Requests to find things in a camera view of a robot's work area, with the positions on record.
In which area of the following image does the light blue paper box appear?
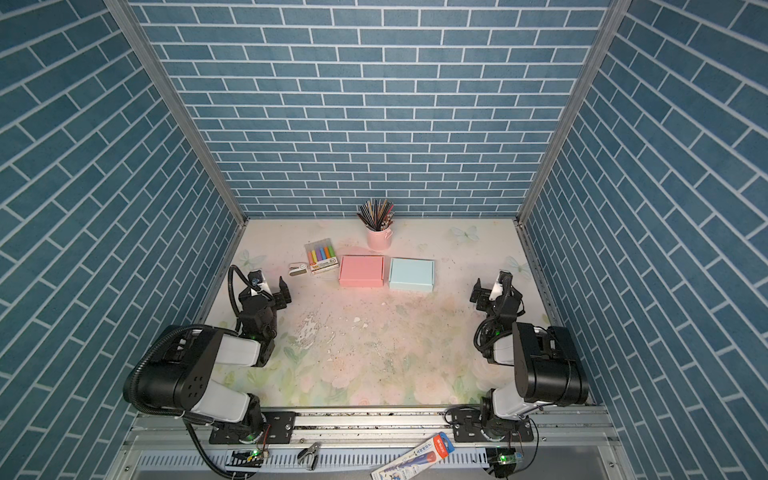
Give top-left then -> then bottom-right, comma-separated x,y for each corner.
388,257 -> 435,292

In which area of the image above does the pink paper box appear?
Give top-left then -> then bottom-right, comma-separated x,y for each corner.
339,255 -> 384,288

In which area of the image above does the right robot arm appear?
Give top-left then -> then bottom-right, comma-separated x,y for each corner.
470,271 -> 589,434

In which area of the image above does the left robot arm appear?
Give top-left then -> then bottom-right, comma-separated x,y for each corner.
123,266 -> 292,441

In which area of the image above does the small white eraser box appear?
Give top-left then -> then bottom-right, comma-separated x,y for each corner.
288,262 -> 309,276

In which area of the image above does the clear highlighter marker pack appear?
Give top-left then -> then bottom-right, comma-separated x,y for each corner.
304,238 -> 340,274

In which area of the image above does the pink metal pencil cup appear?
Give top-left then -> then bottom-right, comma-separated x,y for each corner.
366,227 -> 393,251

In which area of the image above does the bundle of coloured pencils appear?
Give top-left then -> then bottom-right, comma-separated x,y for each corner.
357,199 -> 394,232

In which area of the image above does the small green circuit board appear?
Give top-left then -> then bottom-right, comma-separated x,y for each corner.
225,449 -> 267,471

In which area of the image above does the black metal clip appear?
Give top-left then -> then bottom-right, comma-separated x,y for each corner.
297,442 -> 321,471

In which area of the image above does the round black device green light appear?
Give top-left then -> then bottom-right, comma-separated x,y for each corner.
484,448 -> 523,479

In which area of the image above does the red blue pen package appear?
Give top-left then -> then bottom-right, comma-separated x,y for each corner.
370,433 -> 455,480

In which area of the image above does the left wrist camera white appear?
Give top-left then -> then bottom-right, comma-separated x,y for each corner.
247,269 -> 271,295

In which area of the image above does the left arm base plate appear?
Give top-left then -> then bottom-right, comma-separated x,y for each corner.
209,411 -> 297,445

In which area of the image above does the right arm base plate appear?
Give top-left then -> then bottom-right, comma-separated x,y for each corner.
443,405 -> 534,443

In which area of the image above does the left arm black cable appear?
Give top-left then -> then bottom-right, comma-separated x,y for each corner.
122,263 -> 259,421

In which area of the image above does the aluminium mounting rail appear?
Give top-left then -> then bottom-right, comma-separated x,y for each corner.
107,406 -> 634,479

